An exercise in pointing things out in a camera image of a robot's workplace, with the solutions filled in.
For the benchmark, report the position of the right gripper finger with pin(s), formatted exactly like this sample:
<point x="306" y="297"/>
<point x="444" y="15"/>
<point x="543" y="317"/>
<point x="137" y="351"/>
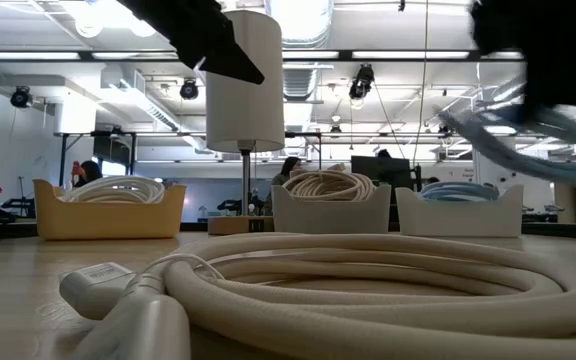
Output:
<point x="563" y="80"/>

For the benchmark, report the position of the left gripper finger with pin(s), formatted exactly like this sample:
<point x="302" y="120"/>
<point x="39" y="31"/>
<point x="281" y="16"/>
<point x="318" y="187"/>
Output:
<point x="230" y="62"/>

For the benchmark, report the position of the black ceiling spotlight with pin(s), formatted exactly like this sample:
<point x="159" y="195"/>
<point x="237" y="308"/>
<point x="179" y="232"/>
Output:
<point x="189" y="89"/>
<point x="20" y="96"/>
<point x="362" y="80"/>

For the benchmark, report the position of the white table lamp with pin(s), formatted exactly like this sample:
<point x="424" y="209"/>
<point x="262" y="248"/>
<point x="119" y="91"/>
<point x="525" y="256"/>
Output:
<point x="243" y="115"/>

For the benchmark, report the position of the white ceiling light strip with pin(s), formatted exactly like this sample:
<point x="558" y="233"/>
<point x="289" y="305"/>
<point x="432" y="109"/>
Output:
<point x="310" y="54"/>
<point x="133" y="55"/>
<point x="410" y="54"/>

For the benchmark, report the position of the white cylindrical appliance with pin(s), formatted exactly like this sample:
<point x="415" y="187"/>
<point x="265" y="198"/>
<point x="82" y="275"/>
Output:
<point x="493" y="176"/>

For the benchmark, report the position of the white plastic bin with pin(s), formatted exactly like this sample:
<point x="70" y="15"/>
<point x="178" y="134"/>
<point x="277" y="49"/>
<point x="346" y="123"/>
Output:
<point x="460" y="220"/>

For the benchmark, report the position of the red desk lamp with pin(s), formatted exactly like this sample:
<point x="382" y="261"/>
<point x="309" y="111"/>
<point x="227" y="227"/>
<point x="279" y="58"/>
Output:
<point x="75" y="167"/>

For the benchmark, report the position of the black computer monitor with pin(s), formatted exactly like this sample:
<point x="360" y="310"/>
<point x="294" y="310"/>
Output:
<point x="378" y="172"/>

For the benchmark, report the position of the grey plastic bin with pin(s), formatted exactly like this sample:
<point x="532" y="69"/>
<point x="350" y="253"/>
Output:
<point x="330" y="217"/>

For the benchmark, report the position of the yellow plastic bin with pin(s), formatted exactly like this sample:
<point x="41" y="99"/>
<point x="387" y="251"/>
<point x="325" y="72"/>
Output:
<point x="108" y="220"/>

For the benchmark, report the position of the black overhead frame bar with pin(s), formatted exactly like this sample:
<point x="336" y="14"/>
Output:
<point x="345" y="55"/>

